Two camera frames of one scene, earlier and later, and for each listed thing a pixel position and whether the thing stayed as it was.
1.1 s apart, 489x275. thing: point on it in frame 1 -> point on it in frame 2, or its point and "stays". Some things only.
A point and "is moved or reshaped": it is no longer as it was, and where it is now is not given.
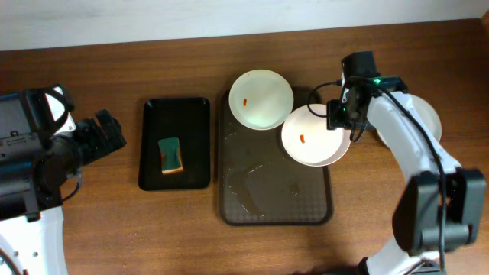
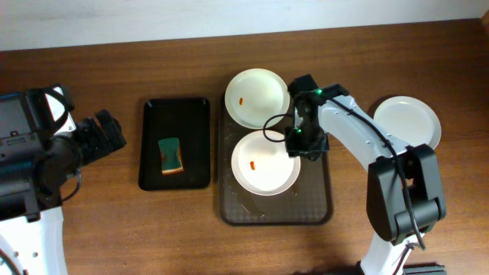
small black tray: (188, 119) stays
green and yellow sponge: (170, 155) stays
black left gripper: (96, 137) stays
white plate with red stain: (307, 140) is moved or reshaped
